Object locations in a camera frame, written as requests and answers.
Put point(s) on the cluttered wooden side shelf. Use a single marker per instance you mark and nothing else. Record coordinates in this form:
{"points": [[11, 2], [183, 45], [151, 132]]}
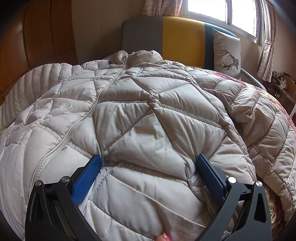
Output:
{"points": [[283, 89]]}

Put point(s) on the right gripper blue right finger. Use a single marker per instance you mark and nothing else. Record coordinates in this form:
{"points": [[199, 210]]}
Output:
{"points": [[211, 177]]}

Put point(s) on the pink patterned left curtain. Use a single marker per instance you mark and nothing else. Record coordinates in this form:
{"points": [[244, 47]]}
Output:
{"points": [[162, 7]]}

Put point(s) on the white deer print pillow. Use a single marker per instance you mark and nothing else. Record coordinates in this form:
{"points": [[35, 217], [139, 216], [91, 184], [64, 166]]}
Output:
{"points": [[227, 54]]}

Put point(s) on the operator fingertip pink nail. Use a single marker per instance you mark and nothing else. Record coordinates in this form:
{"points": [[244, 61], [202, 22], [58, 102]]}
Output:
{"points": [[163, 237]]}

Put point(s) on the pink patterned right curtain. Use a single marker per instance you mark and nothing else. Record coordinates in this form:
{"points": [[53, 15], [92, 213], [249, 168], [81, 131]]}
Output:
{"points": [[265, 64]]}

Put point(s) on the bright bedroom window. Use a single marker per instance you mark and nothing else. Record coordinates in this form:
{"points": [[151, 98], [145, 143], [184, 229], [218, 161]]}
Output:
{"points": [[241, 17]]}

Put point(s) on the pink patterned curtain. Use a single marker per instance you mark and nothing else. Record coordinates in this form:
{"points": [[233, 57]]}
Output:
{"points": [[162, 7], [265, 64]]}

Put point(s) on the beige quilted down coat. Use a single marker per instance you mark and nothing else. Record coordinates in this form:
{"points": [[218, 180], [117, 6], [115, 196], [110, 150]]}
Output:
{"points": [[148, 119]]}

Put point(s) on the grey curved bed rail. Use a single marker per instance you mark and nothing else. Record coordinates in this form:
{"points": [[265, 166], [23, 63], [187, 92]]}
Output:
{"points": [[252, 79]]}

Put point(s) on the grey yellow teal headboard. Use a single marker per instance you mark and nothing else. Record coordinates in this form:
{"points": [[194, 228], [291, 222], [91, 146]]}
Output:
{"points": [[177, 39]]}

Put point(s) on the orange wooden wardrobe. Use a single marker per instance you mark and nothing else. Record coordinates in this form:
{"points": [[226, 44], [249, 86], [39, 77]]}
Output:
{"points": [[40, 33]]}

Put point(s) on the floral quilted bedspread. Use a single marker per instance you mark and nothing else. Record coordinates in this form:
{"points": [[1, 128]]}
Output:
{"points": [[275, 213]]}

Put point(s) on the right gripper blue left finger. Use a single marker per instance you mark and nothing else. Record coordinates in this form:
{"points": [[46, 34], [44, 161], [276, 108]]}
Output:
{"points": [[84, 178]]}

